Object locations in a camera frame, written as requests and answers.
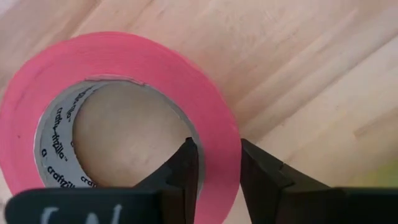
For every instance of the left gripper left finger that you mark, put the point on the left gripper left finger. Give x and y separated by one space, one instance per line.
93 207

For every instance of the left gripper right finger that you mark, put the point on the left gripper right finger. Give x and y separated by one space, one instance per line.
311 207

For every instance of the pink tape roll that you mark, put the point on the pink tape roll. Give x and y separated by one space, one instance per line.
155 62

